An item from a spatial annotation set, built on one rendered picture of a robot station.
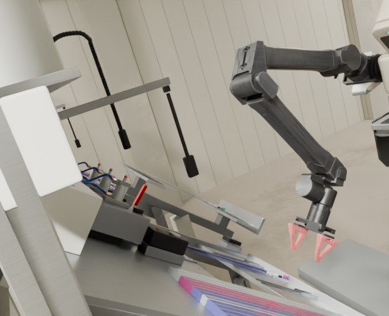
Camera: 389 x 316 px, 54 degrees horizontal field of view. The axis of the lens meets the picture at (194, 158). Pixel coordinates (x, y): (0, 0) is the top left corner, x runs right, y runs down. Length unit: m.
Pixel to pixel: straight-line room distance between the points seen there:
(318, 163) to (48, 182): 0.92
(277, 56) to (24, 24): 0.73
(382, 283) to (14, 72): 1.13
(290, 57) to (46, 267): 0.90
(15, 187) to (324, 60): 1.02
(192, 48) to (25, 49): 3.70
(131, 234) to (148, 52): 3.31
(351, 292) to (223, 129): 3.14
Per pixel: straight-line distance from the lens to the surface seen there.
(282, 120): 1.02
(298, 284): 1.11
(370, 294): 1.26
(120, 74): 3.67
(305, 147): 1.08
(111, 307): 0.36
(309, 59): 1.14
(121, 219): 0.68
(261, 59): 0.98
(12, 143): 0.27
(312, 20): 4.96
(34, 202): 0.28
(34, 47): 0.42
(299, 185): 1.11
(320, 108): 4.96
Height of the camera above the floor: 1.37
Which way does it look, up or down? 14 degrees down
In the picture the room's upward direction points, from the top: 17 degrees counter-clockwise
